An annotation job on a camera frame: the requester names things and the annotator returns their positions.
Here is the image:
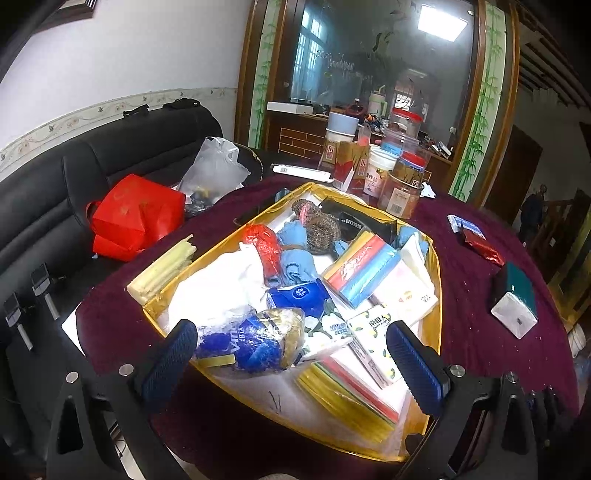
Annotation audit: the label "blue cloth with tan band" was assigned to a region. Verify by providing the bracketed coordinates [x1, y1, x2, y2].
[276, 220, 320, 288]

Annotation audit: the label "red foil packet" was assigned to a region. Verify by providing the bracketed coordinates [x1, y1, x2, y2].
[462, 228, 506, 267]

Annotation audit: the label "black clamp tool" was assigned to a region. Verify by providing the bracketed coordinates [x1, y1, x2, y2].
[30, 263, 61, 321]
[2, 292, 35, 352]

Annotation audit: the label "white flat box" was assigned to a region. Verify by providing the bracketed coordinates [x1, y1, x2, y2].
[267, 100, 315, 115]

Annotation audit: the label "multicolour sponge pack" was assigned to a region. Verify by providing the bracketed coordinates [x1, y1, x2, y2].
[321, 229, 402, 309]

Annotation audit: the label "black leather sofa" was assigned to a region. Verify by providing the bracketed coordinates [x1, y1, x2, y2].
[0, 99, 225, 462]

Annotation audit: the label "white lid pink jar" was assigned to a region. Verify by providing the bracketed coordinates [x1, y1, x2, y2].
[362, 148, 398, 204]

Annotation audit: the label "red paper bag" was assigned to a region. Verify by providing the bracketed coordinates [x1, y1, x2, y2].
[87, 174, 186, 262]

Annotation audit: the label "red gold labelled jar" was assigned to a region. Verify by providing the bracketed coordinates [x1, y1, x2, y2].
[339, 141, 372, 195]

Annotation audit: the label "small blue microfiber cloth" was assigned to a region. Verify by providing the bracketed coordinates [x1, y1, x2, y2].
[394, 225, 421, 252]

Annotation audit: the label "pink white tissue pack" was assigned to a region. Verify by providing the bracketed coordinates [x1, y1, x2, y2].
[372, 233, 439, 324]

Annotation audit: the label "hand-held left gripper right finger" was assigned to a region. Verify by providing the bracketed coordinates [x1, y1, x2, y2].
[385, 320, 539, 480]

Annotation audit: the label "white plastic bag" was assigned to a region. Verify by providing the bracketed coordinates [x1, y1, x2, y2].
[168, 244, 271, 324]

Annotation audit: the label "white paper pack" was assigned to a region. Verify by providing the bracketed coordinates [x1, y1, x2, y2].
[491, 292, 539, 340]

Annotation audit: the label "dark green flat box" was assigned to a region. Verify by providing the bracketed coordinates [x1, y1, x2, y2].
[489, 262, 539, 324]

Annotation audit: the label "white long carton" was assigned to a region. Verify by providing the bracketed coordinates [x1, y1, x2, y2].
[271, 164, 333, 182]

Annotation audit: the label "gold cardboard box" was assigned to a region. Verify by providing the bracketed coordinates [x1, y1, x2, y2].
[142, 181, 443, 462]

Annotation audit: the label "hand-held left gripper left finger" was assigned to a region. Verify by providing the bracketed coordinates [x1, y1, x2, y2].
[46, 319, 198, 480]

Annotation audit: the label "blue white flat packet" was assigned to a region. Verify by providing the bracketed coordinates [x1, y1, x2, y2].
[447, 213, 486, 241]

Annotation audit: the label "brown wooden door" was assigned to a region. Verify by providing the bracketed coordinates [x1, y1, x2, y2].
[482, 124, 543, 227]

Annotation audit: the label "pale lid red labelled jar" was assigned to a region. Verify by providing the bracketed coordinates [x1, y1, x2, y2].
[323, 112, 360, 171]

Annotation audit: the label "blue white tissue pack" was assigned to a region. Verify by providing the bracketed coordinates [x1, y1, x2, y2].
[267, 279, 356, 361]

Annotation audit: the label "black wet wipes packet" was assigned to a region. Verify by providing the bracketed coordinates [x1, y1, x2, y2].
[318, 196, 399, 247]

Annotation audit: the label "clear bag of blue scrubbers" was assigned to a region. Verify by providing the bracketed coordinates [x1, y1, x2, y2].
[194, 307, 305, 374]

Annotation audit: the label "bamboo painted panel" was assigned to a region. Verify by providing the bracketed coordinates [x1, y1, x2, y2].
[249, 0, 282, 148]
[450, 0, 509, 204]

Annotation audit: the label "clear plastic bag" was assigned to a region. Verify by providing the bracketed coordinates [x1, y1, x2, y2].
[178, 137, 250, 215]

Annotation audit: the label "brown filled plastic jar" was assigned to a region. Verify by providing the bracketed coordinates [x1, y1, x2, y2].
[378, 151, 432, 219]

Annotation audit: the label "white lemon print tissue pack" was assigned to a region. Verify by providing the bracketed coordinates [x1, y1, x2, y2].
[346, 307, 416, 388]

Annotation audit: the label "stack of coloured cloths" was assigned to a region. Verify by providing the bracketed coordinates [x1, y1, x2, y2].
[295, 351, 402, 441]

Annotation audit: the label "large glass mirror panel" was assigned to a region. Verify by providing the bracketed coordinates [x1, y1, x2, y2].
[281, 0, 476, 153]

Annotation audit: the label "steel wool scourer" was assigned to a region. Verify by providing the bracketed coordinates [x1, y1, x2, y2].
[291, 198, 341, 254]

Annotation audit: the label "wooden cabinet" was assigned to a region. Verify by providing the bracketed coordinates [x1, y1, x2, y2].
[265, 111, 455, 190]

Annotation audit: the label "red plastic wrapper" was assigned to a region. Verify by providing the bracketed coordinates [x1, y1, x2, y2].
[239, 224, 283, 287]

